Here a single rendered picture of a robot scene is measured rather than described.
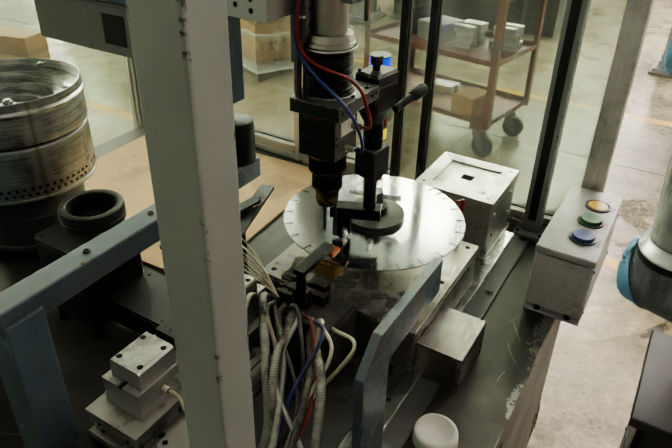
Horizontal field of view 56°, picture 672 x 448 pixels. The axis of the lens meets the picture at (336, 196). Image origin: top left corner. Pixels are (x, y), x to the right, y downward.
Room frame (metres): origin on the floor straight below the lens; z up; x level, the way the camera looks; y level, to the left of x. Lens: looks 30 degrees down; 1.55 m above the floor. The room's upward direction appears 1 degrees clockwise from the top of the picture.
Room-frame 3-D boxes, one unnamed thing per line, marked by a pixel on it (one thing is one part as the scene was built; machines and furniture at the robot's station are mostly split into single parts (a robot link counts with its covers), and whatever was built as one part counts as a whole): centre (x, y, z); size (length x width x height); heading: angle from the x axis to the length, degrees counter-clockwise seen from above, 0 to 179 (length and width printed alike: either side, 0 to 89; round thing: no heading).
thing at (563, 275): (1.07, -0.49, 0.82); 0.28 x 0.11 x 0.15; 149
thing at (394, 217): (0.98, -0.07, 0.96); 0.11 x 0.11 x 0.03
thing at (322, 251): (0.81, 0.03, 0.95); 0.10 x 0.03 x 0.07; 149
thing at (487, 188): (1.24, -0.29, 0.82); 0.18 x 0.18 x 0.15; 59
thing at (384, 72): (0.90, -0.06, 1.17); 0.06 x 0.05 x 0.20; 140
